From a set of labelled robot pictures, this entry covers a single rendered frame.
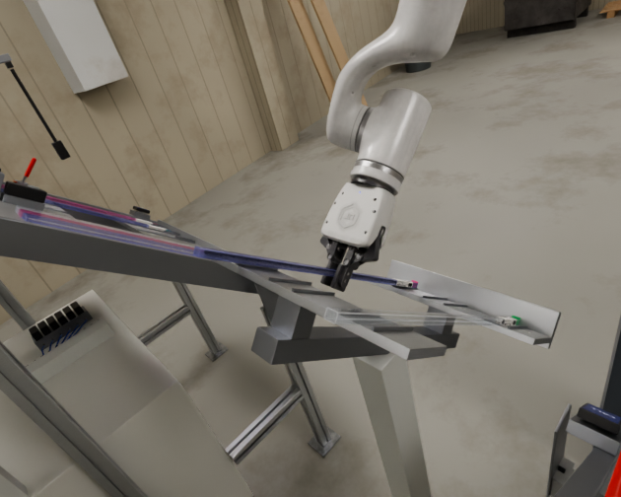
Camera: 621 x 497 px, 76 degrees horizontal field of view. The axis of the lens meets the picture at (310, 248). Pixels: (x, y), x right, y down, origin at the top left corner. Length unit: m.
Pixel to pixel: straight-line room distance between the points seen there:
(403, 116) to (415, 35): 0.11
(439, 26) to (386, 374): 0.49
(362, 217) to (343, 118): 0.17
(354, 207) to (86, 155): 2.93
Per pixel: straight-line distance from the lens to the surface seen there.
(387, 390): 0.66
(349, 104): 0.67
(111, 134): 3.50
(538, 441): 1.51
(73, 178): 3.38
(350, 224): 0.62
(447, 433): 1.50
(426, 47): 0.63
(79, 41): 3.31
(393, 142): 0.64
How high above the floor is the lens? 1.28
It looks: 31 degrees down
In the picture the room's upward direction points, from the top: 17 degrees counter-clockwise
